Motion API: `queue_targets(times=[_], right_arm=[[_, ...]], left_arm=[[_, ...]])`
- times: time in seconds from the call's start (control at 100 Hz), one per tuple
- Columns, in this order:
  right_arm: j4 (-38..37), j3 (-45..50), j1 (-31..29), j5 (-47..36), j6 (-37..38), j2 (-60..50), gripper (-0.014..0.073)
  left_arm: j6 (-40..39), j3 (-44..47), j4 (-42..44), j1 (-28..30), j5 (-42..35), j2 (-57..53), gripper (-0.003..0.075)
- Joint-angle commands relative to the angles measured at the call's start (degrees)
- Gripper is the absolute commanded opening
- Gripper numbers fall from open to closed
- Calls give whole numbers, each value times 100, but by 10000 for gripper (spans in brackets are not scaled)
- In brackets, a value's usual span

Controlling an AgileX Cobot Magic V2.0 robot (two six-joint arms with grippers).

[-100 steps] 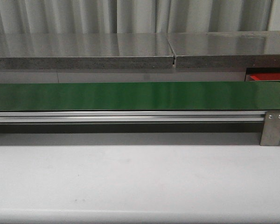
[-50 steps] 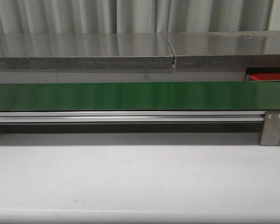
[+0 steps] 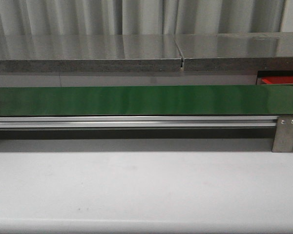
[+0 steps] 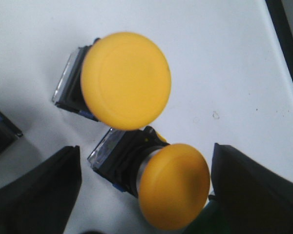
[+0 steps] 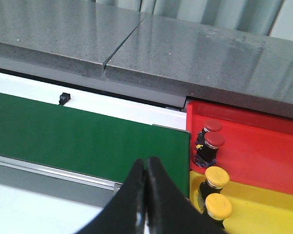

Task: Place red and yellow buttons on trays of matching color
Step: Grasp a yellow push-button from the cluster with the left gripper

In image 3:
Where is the grey stone slab left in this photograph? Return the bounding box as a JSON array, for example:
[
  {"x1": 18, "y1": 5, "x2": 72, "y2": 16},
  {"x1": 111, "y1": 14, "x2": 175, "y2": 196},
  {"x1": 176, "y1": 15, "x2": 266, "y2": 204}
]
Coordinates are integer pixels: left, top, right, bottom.
[{"x1": 0, "y1": 35, "x2": 182, "y2": 73}]

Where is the grey stone slab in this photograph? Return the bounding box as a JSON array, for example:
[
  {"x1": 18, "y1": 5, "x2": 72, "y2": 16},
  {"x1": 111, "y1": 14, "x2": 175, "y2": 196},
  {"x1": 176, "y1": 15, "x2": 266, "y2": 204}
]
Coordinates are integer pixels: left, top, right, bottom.
[
  {"x1": 175, "y1": 32, "x2": 293, "y2": 72},
  {"x1": 0, "y1": 35, "x2": 182, "y2": 73}
]

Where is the green conveyor belt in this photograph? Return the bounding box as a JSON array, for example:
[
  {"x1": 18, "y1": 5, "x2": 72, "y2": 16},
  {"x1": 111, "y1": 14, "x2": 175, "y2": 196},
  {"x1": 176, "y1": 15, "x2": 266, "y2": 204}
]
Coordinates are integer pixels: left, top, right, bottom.
[{"x1": 0, "y1": 85, "x2": 293, "y2": 117}]

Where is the red plastic tray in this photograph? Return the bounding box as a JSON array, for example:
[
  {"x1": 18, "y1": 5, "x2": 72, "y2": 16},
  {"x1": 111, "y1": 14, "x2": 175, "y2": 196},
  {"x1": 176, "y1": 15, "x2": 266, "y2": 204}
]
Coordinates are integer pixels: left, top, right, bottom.
[{"x1": 261, "y1": 76, "x2": 293, "y2": 84}]

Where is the grey stone slab right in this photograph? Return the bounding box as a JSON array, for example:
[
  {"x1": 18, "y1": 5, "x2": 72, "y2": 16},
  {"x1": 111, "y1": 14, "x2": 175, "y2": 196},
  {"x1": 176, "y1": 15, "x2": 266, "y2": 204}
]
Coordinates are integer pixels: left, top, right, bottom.
[{"x1": 175, "y1": 32, "x2": 293, "y2": 72}]

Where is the white pleated curtain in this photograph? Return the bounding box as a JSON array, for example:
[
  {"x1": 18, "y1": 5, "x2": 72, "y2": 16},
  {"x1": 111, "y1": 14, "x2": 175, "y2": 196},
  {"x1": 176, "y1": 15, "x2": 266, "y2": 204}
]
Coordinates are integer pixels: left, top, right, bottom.
[{"x1": 0, "y1": 0, "x2": 293, "y2": 36}]

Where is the steel conveyor support bracket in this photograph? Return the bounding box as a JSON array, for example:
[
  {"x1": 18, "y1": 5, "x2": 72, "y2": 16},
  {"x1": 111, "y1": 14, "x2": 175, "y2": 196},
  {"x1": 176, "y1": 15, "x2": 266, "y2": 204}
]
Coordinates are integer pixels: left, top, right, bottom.
[{"x1": 272, "y1": 116, "x2": 293, "y2": 153}]

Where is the aluminium conveyor side rail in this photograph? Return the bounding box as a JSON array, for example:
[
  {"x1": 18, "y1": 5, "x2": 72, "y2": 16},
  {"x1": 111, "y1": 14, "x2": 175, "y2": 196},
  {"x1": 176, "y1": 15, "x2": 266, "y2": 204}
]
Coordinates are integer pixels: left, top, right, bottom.
[{"x1": 0, "y1": 116, "x2": 278, "y2": 128}]

